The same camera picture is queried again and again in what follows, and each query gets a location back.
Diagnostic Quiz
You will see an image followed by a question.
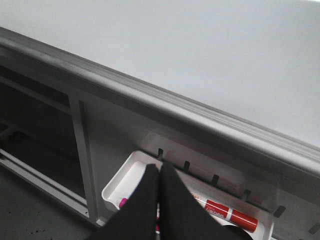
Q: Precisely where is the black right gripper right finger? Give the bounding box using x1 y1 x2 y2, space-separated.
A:
158 162 251 240

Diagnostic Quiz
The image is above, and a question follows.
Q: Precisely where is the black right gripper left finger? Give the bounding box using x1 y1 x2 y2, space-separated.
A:
90 164 159 240

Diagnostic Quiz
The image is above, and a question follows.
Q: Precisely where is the red capped whiteboard marker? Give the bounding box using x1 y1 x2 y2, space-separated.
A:
192 193 258 233

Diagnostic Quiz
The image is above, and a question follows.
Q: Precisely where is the pink tipped marker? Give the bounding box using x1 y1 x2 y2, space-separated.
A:
116 197 128 209

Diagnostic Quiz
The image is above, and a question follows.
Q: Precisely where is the white plastic marker tray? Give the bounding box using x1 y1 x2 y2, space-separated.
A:
101 151 274 240

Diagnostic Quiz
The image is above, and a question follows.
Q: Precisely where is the white whiteboard with grey frame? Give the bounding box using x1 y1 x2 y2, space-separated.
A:
0 0 320 176

